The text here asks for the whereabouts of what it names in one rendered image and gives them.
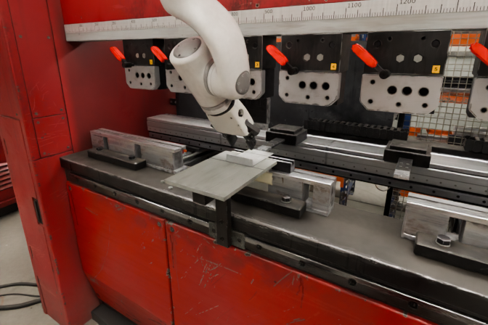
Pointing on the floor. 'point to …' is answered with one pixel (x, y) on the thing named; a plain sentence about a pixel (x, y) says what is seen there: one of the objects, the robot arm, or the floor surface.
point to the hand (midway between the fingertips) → (241, 140)
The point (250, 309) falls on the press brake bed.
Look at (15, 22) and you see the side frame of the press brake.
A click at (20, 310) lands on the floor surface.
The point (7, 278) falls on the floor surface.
